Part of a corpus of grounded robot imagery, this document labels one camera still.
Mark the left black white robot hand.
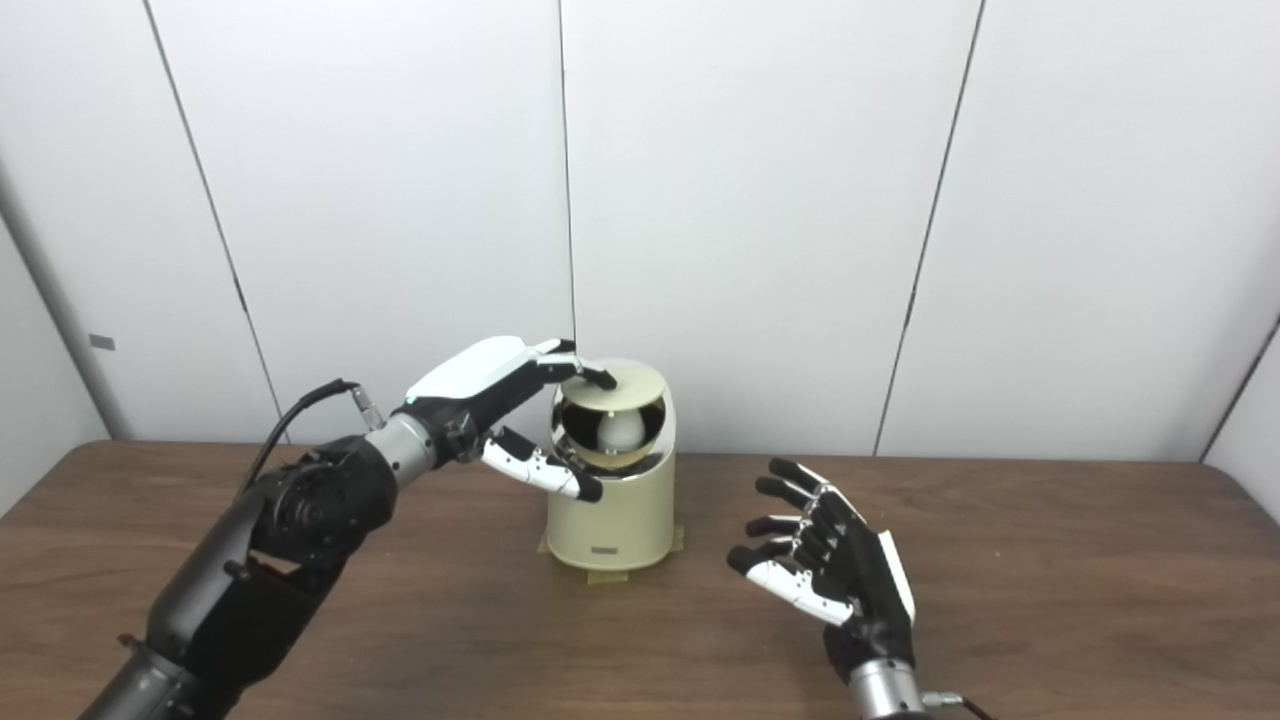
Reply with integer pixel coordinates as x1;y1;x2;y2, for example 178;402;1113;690
403;335;619;503

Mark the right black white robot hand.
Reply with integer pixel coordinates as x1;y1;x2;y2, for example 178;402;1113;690
727;458;917;683

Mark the small white plastic bottle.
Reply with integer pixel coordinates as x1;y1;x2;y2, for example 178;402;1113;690
597;410;646;449

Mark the round cream bin lid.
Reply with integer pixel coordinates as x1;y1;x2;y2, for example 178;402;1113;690
553;360;668;471

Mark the cream-colored bin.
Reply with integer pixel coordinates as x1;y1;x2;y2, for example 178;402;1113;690
545;358;678;573

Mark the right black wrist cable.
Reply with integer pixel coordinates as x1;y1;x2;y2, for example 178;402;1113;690
922;690;1001;720

